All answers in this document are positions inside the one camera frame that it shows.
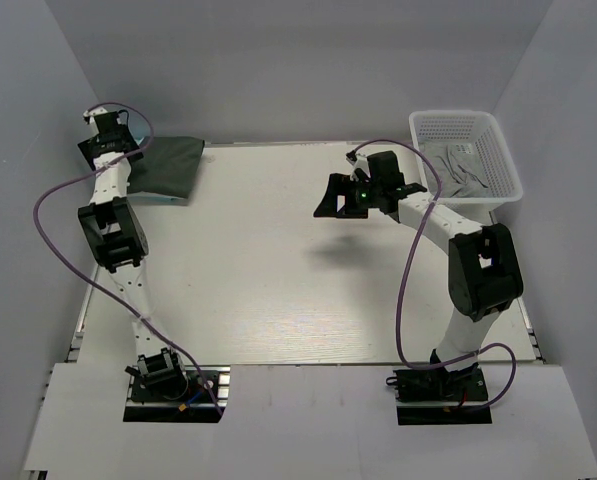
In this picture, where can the white plastic basket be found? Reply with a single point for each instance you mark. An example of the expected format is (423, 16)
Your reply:
(482, 130)

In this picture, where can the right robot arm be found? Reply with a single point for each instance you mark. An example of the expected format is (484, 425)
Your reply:
(484, 276)

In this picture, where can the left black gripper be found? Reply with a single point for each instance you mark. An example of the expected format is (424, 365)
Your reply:
(89, 145)

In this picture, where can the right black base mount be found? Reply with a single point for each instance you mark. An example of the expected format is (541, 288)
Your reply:
(440, 398)

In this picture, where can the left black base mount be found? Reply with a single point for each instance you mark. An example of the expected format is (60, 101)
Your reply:
(181, 401)

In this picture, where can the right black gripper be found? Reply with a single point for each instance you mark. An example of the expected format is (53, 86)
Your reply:
(338, 187)

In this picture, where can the folded teal t-shirt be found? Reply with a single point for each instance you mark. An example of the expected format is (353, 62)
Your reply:
(163, 198)

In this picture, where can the dark grey t-shirt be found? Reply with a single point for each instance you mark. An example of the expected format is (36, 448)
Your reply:
(168, 165)

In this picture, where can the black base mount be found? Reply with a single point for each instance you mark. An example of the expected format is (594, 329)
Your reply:
(181, 401)
(440, 398)

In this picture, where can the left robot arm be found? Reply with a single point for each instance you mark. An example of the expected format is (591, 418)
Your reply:
(119, 245)

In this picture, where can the light grey t-shirt in basket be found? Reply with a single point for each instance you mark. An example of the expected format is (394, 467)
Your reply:
(458, 167)

